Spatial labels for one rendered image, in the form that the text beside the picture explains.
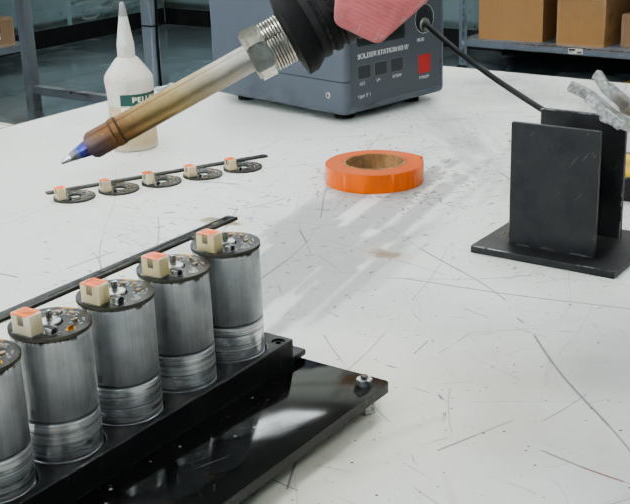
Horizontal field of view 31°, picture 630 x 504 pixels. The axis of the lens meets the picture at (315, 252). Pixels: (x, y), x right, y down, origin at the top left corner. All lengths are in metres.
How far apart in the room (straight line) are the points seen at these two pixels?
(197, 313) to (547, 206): 0.23
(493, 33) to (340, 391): 4.63
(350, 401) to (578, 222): 0.20
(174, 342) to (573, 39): 4.51
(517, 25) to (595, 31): 0.35
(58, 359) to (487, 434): 0.15
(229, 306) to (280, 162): 0.35
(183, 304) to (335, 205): 0.29
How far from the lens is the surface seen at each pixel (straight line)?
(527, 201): 0.57
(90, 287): 0.36
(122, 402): 0.38
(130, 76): 0.79
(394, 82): 0.88
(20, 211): 0.69
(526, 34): 4.97
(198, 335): 0.39
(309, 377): 0.42
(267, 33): 0.33
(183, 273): 0.39
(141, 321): 0.37
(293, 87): 0.88
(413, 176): 0.69
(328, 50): 0.33
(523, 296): 0.53
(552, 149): 0.56
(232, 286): 0.41
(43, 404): 0.35
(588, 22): 4.83
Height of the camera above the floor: 0.95
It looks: 20 degrees down
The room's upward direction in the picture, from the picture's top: 2 degrees counter-clockwise
